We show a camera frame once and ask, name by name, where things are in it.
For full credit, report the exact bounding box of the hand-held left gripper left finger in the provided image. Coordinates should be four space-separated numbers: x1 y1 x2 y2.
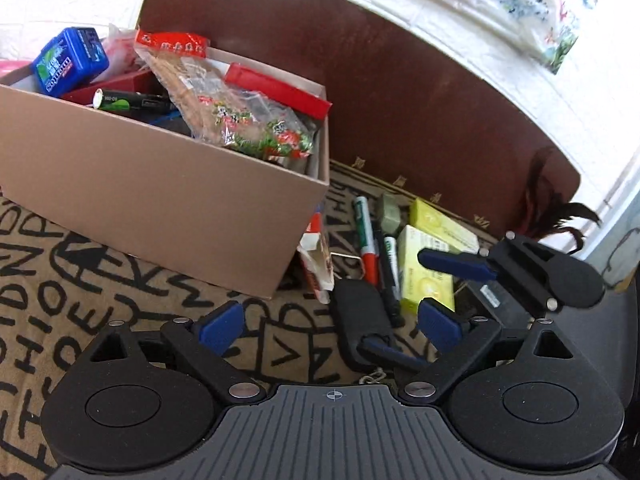
75 300 268 404

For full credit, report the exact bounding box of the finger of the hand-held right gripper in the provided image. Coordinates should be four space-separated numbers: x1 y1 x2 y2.
357 335 436 368
417 232 566 313

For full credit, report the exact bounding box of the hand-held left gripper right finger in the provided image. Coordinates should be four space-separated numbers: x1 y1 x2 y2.
397 297 577 406

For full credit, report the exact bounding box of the black pouch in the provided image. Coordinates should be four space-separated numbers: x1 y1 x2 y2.
331 280 401 373

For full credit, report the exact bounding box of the tan cardboard box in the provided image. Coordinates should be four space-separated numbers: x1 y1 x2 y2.
0 47 332 300

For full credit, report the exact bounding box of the biscuit packet with red header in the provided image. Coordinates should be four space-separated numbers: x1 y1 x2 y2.
134 29 316 161

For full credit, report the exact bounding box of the blue plastic container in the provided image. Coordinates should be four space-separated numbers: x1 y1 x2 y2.
31 26 110 98

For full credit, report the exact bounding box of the yellow-green medicine box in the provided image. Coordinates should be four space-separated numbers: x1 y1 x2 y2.
397 225 457 316
409 197 481 256

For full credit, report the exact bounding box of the black marker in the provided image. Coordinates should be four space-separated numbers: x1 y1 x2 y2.
375 230 406 328

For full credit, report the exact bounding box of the dark feather shuttlecock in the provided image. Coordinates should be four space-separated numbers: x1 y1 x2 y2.
520 147 603 256

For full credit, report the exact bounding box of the green and red marker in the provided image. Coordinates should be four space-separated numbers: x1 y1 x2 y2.
352 196 381 286

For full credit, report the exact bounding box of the red and white carton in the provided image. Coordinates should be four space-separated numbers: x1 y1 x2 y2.
298 205 335 305

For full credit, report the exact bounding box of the printed letter blanket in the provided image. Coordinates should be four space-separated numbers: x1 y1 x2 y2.
0 160 526 480

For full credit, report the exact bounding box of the brown wooden headboard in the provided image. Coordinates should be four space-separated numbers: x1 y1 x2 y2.
136 0 583 241

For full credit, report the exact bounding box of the black cylinder with green label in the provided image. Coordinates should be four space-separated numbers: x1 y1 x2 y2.
92 88 173 116

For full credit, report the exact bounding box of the dark red box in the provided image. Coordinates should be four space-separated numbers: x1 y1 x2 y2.
59 70 156 106

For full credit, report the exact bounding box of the floral plastic bag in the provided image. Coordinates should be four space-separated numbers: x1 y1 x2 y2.
385 0 606 77

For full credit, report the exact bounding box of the pink plastic packet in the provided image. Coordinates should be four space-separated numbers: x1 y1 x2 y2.
102 24 143 71

